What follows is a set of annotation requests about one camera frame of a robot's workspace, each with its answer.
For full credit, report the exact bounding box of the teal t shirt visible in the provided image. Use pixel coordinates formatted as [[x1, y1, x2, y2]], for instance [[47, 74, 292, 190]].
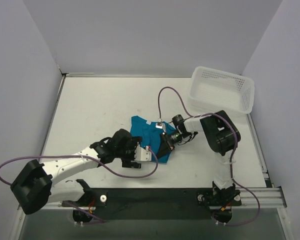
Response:
[[130, 115, 163, 154]]

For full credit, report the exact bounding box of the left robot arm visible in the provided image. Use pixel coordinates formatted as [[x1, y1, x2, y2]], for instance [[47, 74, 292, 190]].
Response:
[[10, 129, 152, 215]]

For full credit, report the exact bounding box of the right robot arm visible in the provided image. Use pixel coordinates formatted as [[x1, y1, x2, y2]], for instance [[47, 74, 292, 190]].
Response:
[[156, 110, 241, 205]]

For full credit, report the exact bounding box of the white perforated plastic basket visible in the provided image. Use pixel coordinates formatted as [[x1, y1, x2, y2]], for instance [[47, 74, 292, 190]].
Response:
[[188, 66, 255, 117]]

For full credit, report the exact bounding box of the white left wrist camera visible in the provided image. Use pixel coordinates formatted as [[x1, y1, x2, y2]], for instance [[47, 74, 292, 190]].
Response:
[[134, 145, 152, 162]]

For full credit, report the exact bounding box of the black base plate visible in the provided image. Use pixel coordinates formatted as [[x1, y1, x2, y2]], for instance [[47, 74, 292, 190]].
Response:
[[61, 187, 242, 221]]

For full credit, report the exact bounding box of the aluminium mounting rail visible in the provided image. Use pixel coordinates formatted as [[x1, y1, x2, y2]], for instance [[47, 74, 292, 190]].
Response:
[[13, 182, 287, 214]]

